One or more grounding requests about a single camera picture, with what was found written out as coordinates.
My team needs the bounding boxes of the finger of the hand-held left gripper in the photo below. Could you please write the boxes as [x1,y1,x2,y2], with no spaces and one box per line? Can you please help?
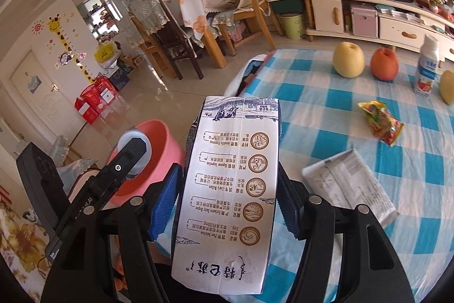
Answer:
[89,137,148,208]

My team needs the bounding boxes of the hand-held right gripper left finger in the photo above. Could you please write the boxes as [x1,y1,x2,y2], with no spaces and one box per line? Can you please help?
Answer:
[41,163,183,303]

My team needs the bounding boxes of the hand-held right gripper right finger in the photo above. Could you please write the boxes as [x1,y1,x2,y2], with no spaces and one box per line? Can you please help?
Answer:
[277,161,415,303]

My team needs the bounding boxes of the pink plastic basin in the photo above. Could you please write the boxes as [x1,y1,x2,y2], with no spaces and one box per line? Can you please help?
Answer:
[106,119,186,199]

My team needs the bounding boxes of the white milk carton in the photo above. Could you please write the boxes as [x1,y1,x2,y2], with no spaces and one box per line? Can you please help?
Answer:
[171,96,283,296]

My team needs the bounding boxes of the person's left hand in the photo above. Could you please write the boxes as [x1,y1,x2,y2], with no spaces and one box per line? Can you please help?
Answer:
[67,166,102,204]

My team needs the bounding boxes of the clear crumpled plastic bag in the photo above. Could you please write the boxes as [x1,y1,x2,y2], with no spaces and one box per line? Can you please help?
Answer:
[51,135,94,179]

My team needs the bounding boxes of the grey white printed pouch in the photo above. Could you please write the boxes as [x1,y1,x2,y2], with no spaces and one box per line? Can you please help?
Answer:
[301,148,400,226]

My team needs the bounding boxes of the floral printed mat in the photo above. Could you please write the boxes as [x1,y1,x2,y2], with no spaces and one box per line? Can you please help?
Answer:
[0,182,54,303]

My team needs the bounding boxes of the red gift boxes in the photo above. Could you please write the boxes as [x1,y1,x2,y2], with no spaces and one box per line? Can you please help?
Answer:
[74,76,118,125]

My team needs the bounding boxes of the blue checked tablecloth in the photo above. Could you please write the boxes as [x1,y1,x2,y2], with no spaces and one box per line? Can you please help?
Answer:
[152,48,454,303]

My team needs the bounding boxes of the white door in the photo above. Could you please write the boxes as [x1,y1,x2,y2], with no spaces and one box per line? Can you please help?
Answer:
[7,47,77,144]

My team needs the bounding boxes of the yellow plastic bag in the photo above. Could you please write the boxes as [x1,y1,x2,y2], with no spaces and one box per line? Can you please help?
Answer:
[94,41,116,63]

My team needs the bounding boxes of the yellow red snack packet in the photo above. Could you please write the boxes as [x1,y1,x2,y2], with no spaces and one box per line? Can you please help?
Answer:
[358,100,405,147]

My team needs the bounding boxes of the dark wooden chair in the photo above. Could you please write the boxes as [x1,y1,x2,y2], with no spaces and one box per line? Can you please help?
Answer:
[129,0,204,80]

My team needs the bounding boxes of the white blue cloth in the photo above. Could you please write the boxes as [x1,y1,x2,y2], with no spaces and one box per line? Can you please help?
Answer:
[224,54,275,98]

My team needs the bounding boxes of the wooden dining table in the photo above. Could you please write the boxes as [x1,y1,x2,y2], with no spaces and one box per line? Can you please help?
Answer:
[167,0,228,67]

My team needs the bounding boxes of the large yellow pear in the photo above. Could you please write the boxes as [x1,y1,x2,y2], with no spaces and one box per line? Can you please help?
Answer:
[333,41,366,78]

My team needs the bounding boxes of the grey chair cover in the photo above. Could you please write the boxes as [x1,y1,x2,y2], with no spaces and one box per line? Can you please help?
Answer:
[128,0,170,27]

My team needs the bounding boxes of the red apple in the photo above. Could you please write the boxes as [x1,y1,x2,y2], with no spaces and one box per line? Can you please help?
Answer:
[371,47,398,81]

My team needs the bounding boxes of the orange print table cover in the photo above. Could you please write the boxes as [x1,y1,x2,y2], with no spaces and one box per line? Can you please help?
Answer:
[177,0,207,41]

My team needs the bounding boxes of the green waste bin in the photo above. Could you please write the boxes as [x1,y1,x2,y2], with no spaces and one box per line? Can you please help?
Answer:
[277,12,306,40]

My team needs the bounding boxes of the light wooden chair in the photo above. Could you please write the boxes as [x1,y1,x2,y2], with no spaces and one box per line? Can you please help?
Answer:
[199,0,277,67]

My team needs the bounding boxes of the white television cabinet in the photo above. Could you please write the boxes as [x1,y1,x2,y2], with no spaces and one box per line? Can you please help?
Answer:
[300,0,454,62]

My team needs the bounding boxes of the white yogurt bottle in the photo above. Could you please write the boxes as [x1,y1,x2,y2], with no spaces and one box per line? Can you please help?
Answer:
[413,34,440,98]

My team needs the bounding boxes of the small yellow pear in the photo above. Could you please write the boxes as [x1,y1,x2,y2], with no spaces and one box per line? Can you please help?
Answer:
[440,70,454,106]

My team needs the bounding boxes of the pink storage box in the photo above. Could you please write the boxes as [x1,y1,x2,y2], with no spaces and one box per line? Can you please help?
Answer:
[349,2,378,38]

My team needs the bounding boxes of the giraffe wall sticker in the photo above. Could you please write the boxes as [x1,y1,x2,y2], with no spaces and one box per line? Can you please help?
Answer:
[46,15,98,83]

